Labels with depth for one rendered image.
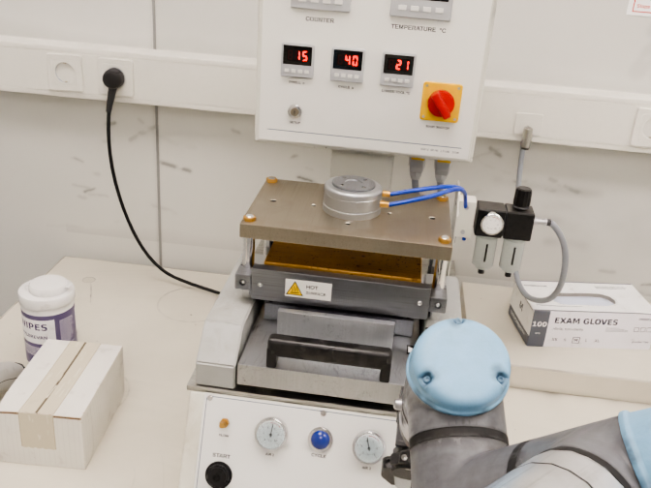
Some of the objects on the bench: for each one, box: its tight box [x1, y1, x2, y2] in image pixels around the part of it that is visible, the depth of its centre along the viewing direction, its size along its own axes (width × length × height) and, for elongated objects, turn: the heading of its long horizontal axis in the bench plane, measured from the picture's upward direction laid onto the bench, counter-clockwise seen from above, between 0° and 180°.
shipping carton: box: [0, 339, 124, 470], centre depth 109 cm, size 19×13×9 cm
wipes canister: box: [17, 275, 78, 364], centre depth 123 cm, size 9×9×15 cm
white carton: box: [509, 280, 651, 350], centre depth 136 cm, size 12×23×7 cm, turn 85°
